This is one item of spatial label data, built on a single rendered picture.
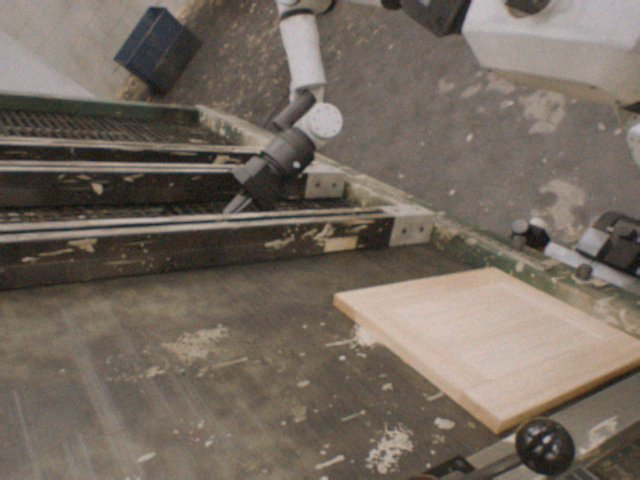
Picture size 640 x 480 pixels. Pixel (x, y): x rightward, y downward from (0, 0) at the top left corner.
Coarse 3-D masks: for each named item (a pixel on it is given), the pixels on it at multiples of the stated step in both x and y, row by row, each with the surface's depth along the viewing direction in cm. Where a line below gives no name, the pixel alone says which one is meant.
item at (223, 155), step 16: (0, 144) 107; (16, 144) 109; (32, 144) 111; (48, 144) 113; (64, 144) 115; (80, 144) 117; (96, 144) 121; (112, 144) 123; (128, 144) 126; (144, 144) 128; (160, 144) 131; (176, 144) 134; (0, 160) 108; (16, 160) 110; (32, 160) 112; (48, 160) 113; (64, 160) 115; (80, 160) 117; (96, 160) 119; (112, 160) 121; (128, 160) 123; (144, 160) 125; (160, 160) 128; (176, 160) 130; (192, 160) 133; (208, 160) 135; (224, 160) 138; (240, 160) 141
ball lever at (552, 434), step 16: (528, 432) 35; (544, 432) 34; (560, 432) 34; (528, 448) 35; (544, 448) 34; (560, 448) 34; (496, 464) 38; (512, 464) 37; (528, 464) 35; (544, 464) 34; (560, 464) 34
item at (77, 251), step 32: (0, 224) 70; (32, 224) 72; (64, 224) 74; (96, 224) 76; (128, 224) 78; (160, 224) 81; (192, 224) 82; (224, 224) 85; (256, 224) 88; (288, 224) 91; (320, 224) 96; (352, 224) 101; (384, 224) 106; (416, 224) 112; (0, 256) 66; (32, 256) 69; (64, 256) 71; (96, 256) 74; (128, 256) 76; (160, 256) 79; (192, 256) 83; (224, 256) 86; (256, 256) 90; (288, 256) 94; (0, 288) 68
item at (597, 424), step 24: (624, 384) 65; (576, 408) 58; (600, 408) 59; (624, 408) 60; (576, 432) 54; (600, 432) 55; (624, 432) 57; (480, 456) 48; (576, 456) 51; (600, 456) 55
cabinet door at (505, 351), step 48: (384, 288) 85; (432, 288) 88; (480, 288) 93; (528, 288) 96; (384, 336) 72; (432, 336) 73; (480, 336) 76; (528, 336) 78; (576, 336) 81; (624, 336) 84; (480, 384) 63; (528, 384) 65; (576, 384) 67
